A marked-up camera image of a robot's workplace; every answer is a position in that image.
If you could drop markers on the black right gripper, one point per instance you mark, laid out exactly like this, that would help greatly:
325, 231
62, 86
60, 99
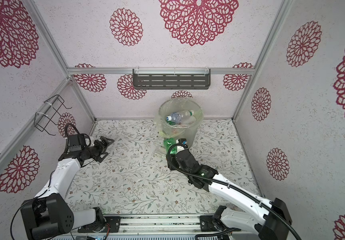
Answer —
171, 161

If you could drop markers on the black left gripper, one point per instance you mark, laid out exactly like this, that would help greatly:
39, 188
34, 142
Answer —
102, 147

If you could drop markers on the green bottle yellow cap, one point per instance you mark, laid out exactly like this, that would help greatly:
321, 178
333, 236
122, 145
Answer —
168, 143

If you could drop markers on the clear bottle green red label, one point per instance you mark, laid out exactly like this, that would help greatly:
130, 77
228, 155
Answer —
160, 151

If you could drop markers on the crushed Pocari bottle blue label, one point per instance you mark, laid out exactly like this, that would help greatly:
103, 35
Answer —
174, 118

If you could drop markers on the clear bottle white yellow label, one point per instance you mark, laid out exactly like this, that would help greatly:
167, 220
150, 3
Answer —
185, 114

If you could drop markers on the clear bottle red cap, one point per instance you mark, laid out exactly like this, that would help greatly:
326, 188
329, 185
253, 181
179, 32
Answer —
189, 121

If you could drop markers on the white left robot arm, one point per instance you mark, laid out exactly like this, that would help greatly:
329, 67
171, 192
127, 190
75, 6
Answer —
48, 215

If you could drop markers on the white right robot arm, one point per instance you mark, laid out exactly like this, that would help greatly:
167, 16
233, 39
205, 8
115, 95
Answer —
244, 201

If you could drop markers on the silver mesh waste bin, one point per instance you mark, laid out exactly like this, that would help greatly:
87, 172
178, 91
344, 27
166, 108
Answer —
180, 132

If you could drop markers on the green plastic bin liner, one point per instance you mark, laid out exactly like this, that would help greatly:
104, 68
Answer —
165, 127

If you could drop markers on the black wire wall rack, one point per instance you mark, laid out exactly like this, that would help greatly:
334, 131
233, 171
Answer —
53, 105

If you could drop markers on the dark grey wall shelf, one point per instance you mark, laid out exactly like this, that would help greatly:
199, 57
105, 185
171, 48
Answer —
171, 80

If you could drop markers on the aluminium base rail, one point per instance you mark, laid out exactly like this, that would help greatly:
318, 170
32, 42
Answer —
143, 225

